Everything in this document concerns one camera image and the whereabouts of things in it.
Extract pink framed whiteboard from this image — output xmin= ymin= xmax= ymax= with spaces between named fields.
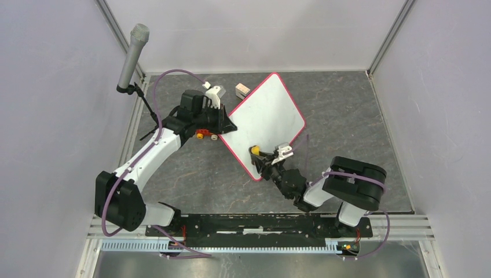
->
xmin=220 ymin=72 xmax=306 ymax=181

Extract grey microphone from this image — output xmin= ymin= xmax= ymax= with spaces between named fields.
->
xmin=116 ymin=23 xmax=150 ymax=94

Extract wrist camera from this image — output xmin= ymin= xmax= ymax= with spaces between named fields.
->
xmin=202 ymin=82 xmax=226 ymax=109
xmin=271 ymin=142 xmax=294 ymax=165

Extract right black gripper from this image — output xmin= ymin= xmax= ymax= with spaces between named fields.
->
xmin=251 ymin=152 xmax=290 ymax=200

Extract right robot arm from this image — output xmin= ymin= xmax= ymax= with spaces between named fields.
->
xmin=249 ymin=146 xmax=387 ymax=236

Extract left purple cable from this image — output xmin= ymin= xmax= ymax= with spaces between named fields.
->
xmin=101 ymin=69 xmax=212 ymax=258

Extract yellow bone-shaped eraser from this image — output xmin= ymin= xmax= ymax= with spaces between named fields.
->
xmin=250 ymin=145 xmax=260 ymax=155

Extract red toy block boat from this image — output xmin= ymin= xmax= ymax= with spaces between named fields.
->
xmin=235 ymin=83 xmax=251 ymax=100

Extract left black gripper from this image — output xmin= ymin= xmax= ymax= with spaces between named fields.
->
xmin=194 ymin=104 xmax=234 ymax=136

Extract red toy block car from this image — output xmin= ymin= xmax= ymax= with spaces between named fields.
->
xmin=195 ymin=129 xmax=218 ymax=141

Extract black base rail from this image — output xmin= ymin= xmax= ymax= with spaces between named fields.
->
xmin=145 ymin=213 xmax=373 ymax=258

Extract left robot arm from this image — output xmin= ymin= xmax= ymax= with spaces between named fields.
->
xmin=94 ymin=86 xmax=237 ymax=236

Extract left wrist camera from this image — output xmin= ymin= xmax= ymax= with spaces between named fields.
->
xmin=202 ymin=82 xmax=226 ymax=109

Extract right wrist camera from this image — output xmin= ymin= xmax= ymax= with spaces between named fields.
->
xmin=271 ymin=142 xmax=294 ymax=165

